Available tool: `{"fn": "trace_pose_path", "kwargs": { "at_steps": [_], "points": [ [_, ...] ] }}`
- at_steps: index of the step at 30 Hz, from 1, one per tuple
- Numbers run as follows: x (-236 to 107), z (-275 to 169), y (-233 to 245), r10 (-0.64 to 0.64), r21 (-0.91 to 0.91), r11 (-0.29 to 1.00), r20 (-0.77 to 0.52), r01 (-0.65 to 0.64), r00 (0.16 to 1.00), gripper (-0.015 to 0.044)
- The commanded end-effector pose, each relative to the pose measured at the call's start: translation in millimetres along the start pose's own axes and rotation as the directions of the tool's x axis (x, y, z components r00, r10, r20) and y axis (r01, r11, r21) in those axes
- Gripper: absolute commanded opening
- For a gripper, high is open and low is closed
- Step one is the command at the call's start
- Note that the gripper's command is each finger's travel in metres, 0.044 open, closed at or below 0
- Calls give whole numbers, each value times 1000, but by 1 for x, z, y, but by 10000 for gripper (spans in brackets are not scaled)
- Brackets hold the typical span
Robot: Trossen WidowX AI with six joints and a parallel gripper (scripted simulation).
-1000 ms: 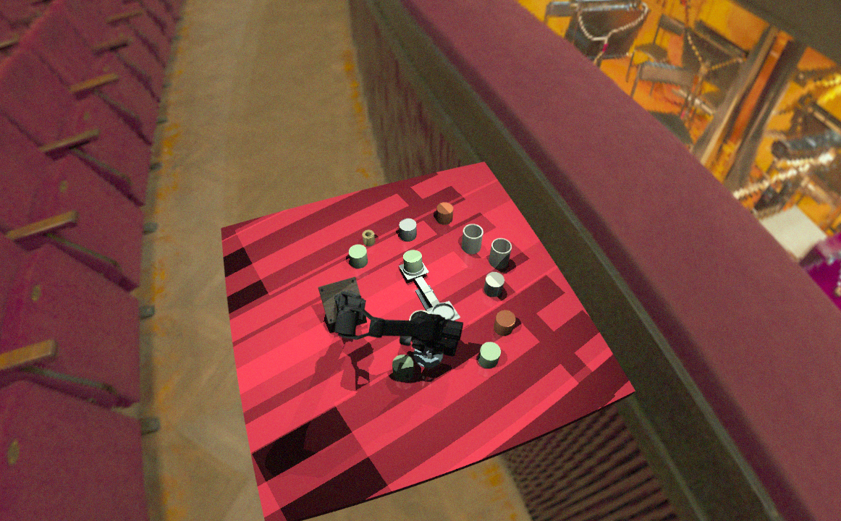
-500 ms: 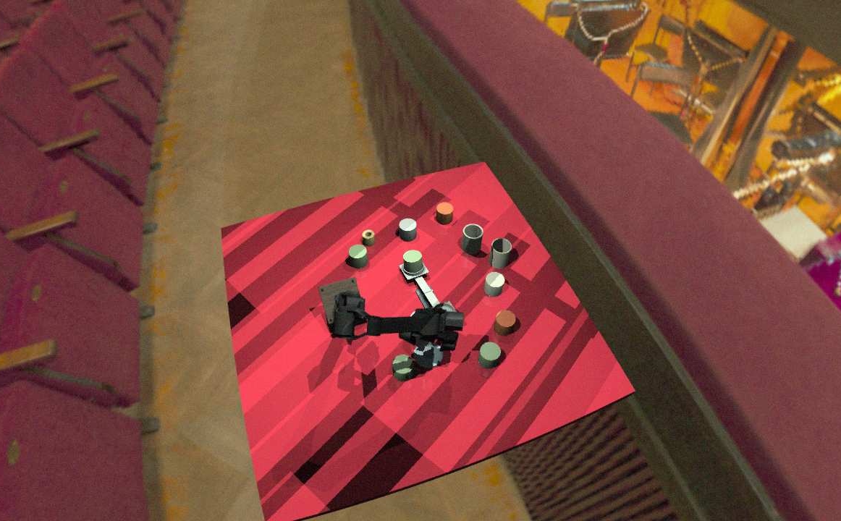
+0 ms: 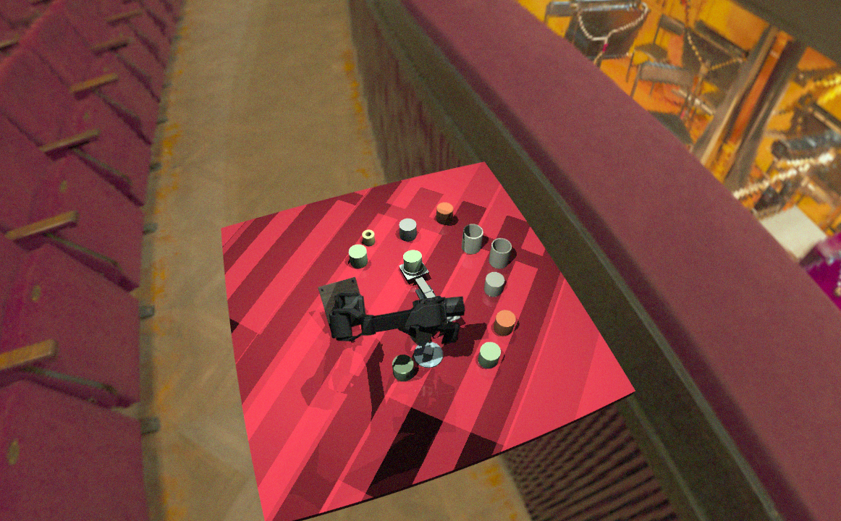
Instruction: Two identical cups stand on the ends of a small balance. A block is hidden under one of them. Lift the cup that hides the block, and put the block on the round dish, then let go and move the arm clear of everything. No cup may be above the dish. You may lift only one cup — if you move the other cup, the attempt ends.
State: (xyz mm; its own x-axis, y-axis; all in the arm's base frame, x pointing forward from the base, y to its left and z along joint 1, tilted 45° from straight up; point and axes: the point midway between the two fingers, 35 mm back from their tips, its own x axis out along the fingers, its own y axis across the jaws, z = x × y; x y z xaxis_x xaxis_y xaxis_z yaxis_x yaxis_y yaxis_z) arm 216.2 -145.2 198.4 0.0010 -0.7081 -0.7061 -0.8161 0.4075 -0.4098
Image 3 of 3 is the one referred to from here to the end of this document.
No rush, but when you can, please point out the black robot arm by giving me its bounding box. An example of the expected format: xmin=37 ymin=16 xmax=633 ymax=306
xmin=329 ymin=291 xmax=465 ymax=342

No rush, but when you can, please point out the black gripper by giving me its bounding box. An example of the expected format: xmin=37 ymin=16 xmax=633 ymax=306
xmin=398 ymin=321 xmax=460 ymax=344

